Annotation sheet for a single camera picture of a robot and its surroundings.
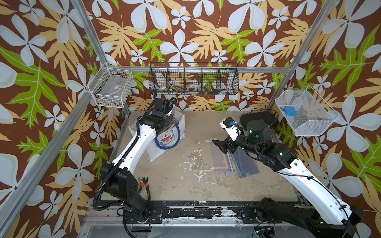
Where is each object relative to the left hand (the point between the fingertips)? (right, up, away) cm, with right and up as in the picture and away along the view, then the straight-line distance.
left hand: (163, 110), depth 81 cm
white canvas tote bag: (+2, -14, +9) cm, 17 cm away
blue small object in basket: (+75, +1, +5) cm, 75 cm away
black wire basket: (+18, +23, +15) cm, 33 cm away
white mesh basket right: (+81, -4, -3) cm, 81 cm away
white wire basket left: (-32, +14, +5) cm, 35 cm away
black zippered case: (+74, -3, +25) cm, 78 cm away
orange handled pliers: (-11, -41, +3) cm, 43 cm away
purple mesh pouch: (+36, -31, +12) cm, 49 cm away
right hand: (+28, -12, -15) cm, 34 cm away
